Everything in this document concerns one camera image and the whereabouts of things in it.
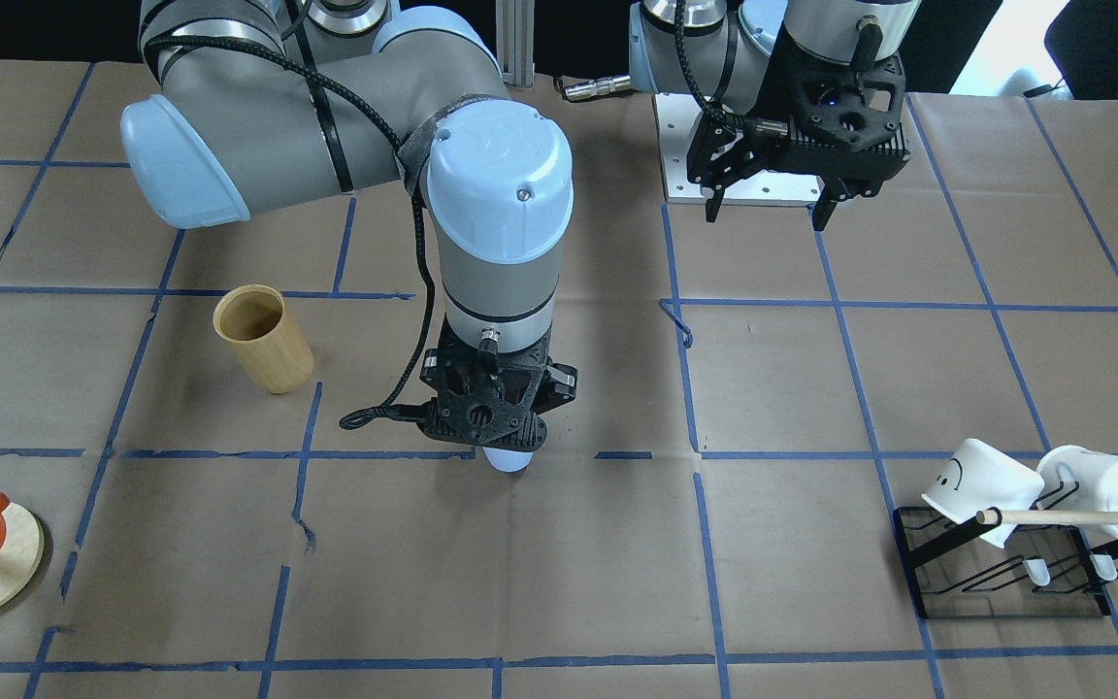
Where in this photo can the bamboo cylinder holder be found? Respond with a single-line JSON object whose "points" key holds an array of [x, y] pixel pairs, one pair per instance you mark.
{"points": [[265, 337]]}

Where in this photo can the white smiley cup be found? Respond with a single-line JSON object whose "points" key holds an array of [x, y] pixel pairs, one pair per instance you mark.
{"points": [[977, 477]]}

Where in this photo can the wooden mug tree stand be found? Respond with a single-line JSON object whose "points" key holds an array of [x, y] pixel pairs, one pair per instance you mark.
{"points": [[22, 552]]}

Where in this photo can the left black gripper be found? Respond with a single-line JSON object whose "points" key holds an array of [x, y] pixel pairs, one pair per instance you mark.
{"points": [[780, 85]]}

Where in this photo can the light blue plastic cup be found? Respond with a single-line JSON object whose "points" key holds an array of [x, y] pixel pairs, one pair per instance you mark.
{"points": [[508, 461]]}

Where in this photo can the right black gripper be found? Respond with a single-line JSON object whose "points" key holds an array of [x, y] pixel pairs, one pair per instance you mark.
{"points": [[561, 381]]}

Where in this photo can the black wire cup rack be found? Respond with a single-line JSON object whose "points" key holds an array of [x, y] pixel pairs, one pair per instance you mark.
{"points": [[1010, 564]]}

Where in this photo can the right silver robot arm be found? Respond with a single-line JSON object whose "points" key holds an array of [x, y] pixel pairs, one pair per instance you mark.
{"points": [[266, 104]]}

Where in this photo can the aluminium frame post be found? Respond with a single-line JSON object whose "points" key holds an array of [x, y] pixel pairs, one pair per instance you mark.
{"points": [[514, 22]]}

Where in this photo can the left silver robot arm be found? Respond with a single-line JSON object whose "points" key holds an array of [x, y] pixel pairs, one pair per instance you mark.
{"points": [[718, 55]]}

